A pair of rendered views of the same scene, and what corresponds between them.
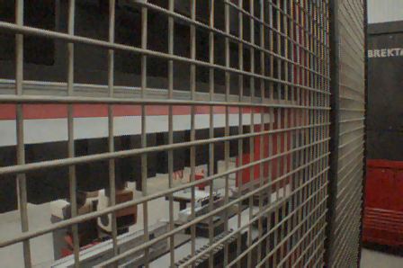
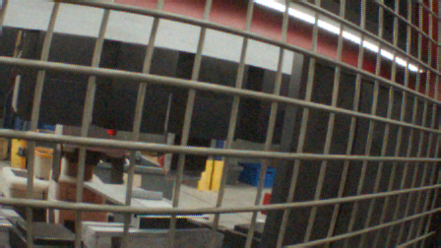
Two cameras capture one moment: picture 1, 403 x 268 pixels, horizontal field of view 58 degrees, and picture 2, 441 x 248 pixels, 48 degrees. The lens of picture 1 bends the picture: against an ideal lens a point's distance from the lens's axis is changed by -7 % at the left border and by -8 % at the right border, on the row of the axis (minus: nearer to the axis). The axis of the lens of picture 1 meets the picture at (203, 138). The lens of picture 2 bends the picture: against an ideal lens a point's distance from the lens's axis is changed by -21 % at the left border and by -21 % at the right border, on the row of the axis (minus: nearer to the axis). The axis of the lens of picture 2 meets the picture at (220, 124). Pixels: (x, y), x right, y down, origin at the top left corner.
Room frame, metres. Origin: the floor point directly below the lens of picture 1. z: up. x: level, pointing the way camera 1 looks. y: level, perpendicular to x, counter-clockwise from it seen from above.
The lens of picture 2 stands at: (0.67, -0.43, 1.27)
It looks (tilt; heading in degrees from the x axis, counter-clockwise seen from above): 3 degrees down; 16
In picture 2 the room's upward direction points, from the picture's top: 9 degrees clockwise
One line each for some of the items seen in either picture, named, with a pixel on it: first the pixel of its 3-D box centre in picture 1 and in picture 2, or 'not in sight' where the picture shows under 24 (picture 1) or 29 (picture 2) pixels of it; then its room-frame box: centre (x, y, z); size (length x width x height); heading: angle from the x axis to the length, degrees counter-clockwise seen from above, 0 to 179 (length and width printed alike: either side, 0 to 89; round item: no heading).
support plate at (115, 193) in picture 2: (184, 193); (138, 199); (1.96, 0.10, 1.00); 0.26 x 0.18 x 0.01; 61
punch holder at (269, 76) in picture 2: (229, 140); (267, 105); (2.08, -0.14, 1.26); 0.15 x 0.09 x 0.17; 151
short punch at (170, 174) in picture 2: (210, 170); (186, 157); (1.88, -0.03, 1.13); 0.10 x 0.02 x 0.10; 151
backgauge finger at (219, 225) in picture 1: (188, 222); (31, 229); (1.38, 0.06, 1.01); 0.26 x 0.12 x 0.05; 61
